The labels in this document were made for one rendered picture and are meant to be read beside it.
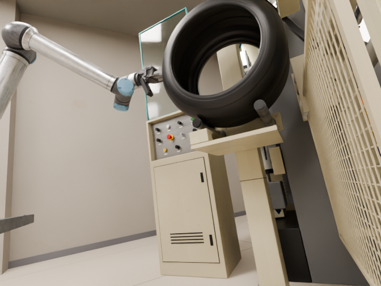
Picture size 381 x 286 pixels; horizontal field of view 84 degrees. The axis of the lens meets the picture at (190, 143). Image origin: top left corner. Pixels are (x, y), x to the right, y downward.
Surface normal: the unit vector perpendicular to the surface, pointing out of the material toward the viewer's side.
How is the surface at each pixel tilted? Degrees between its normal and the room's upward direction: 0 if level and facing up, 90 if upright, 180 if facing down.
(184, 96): 98
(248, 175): 90
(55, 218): 90
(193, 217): 90
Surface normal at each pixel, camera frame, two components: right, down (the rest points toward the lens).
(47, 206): 0.43, -0.25
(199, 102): -0.48, 0.05
